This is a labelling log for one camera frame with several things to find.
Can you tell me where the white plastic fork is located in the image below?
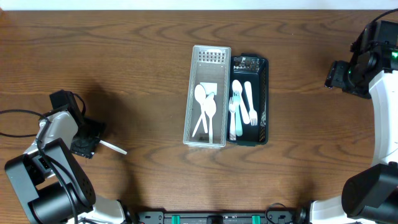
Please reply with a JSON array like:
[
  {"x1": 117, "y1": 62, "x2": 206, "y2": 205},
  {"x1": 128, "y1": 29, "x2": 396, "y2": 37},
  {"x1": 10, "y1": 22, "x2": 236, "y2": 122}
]
[
  {"x1": 244, "y1": 81, "x2": 257, "y2": 126},
  {"x1": 229, "y1": 97, "x2": 236, "y2": 141}
]

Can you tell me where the white plastic spoon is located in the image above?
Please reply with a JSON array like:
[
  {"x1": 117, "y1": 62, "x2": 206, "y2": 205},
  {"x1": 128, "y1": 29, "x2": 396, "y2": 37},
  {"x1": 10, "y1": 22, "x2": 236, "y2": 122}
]
[
  {"x1": 193, "y1": 85, "x2": 208, "y2": 136},
  {"x1": 99, "y1": 140, "x2": 127, "y2": 155},
  {"x1": 205, "y1": 97, "x2": 216, "y2": 144},
  {"x1": 232, "y1": 80, "x2": 250, "y2": 124},
  {"x1": 192, "y1": 91, "x2": 208, "y2": 137}
]

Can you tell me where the mint green plastic fork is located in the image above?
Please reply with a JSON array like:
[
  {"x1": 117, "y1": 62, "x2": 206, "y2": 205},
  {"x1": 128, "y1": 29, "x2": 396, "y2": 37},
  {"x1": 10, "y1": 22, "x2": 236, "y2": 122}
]
[{"x1": 233, "y1": 91, "x2": 243, "y2": 137}]

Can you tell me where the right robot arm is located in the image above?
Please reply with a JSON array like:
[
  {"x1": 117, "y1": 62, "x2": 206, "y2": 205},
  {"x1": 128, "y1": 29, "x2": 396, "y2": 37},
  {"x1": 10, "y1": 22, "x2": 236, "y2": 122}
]
[{"x1": 298, "y1": 20, "x2": 397, "y2": 223}]

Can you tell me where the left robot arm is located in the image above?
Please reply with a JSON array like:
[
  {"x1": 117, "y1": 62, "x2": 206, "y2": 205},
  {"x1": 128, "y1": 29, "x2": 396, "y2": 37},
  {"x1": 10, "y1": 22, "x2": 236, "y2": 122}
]
[{"x1": 4, "y1": 110, "x2": 132, "y2": 223}]

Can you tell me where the white perforated plastic basket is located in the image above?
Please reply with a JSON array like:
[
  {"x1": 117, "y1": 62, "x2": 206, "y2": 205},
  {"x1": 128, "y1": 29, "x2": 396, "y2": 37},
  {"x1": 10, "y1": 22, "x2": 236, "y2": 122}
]
[{"x1": 183, "y1": 45, "x2": 231, "y2": 149}]

